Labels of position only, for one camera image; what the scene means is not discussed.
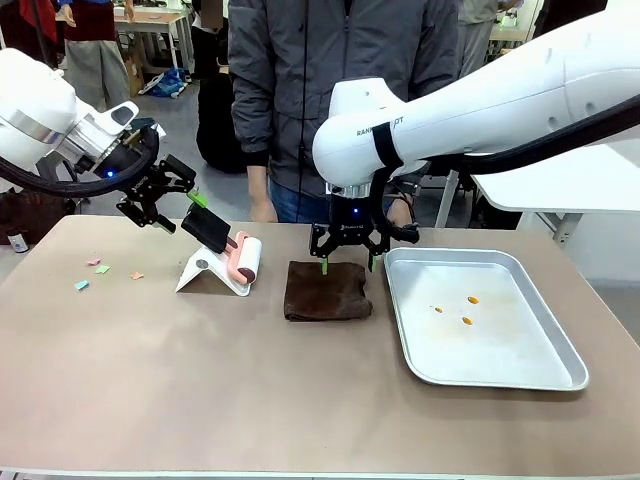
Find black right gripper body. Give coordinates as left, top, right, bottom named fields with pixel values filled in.
left=324, top=195, right=382, bottom=244

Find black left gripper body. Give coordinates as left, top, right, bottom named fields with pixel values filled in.
left=99, top=142, right=169, bottom=200

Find brown cloth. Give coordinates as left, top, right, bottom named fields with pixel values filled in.
left=283, top=259, right=375, bottom=323

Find pink white lint roller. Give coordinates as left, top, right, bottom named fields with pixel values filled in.
left=180, top=208, right=264, bottom=287

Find person right forearm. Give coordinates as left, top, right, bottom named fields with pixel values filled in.
left=247, top=164, right=272, bottom=194

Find person left hand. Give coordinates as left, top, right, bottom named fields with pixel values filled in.
left=387, top=192, right=417, bottom=229

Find person right hand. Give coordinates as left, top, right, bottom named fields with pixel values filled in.
left=248, top=192, right=278, bottom=224

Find blue jeans of person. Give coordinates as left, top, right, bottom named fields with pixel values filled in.
left=268, top=178, right=332, bottom=224

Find background person in black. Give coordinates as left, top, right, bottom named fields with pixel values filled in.
left=191, top=0, right=252, bottom=175

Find white folded stand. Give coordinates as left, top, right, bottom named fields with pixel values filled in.
left=174, top=244, right=253, bottom=298

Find blue bag on floor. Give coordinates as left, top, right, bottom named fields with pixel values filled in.
left=138, top=67, right=190, bottom=99

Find brown leather bag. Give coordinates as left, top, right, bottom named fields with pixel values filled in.
left=0, top=189, right=77, bottom=246

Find silver metal tray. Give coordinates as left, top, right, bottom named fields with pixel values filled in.
left=383, top=246, right=590, bottom=392

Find person in grey jacket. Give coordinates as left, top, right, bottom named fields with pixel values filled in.
left=227, top=0, right=461, bottom=201

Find wooden background table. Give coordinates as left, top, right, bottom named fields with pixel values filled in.
left=113, top=10, right=195, bottom=74

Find black stand pole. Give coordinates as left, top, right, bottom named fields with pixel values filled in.
left=35, top=0, right=59, bottom=70

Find white side table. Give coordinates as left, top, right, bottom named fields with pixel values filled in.
left=434, top=143, right=640, bottom=236

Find background person in grey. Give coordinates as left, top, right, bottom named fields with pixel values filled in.
left=455, top=0, right=500, bottom=82

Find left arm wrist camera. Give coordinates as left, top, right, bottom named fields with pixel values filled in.
left=88, top=101, right=141, bottom=147

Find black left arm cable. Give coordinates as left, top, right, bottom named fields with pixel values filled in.
left=0, top=127, right=162, bottom=200

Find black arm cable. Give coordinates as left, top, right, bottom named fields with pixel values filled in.
left=0, top=127, right=162, bottom=200
left=370, top=92, right=640, bottom=236

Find thin black cord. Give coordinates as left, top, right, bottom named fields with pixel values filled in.
left=297, top=0, right=310, bottom=224

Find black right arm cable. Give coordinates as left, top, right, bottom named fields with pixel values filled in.
left=370, top=92, right=640, bottom=236

